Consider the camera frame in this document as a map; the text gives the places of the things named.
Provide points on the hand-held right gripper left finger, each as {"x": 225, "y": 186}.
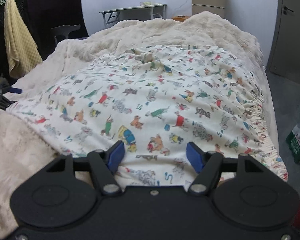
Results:
{"x": 116, "y": 155}

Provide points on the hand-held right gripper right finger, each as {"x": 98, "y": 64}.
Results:
{"x": 195, "y": 156}

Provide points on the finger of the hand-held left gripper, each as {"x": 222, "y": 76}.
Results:
{"x": 5, "y": 102}
{"x": 16, "y": 90}

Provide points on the cream dog print garment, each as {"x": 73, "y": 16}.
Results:
{"x": 152, "y": 97}

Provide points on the yellow checked towel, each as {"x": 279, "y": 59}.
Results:
{"x": 20, "y": 42}

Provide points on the grey chair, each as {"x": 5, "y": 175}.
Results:
{"x": 65, "y": 28}

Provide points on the green water bottle pack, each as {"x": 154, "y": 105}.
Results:
{"x": 298, "y": 142}

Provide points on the fluffy cream blanket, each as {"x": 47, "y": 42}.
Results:
{"x": 165, "y": 32}

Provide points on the orange box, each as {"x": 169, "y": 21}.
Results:
{"x": 180, "y": 18}

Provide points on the grey folding table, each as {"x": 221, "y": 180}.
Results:
{"x": 132, "y": 8}

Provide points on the grey door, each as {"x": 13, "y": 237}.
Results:
{"x": 295, "y": 42}

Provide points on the yellow box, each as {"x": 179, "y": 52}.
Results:
{"x": 147, "y": 3}

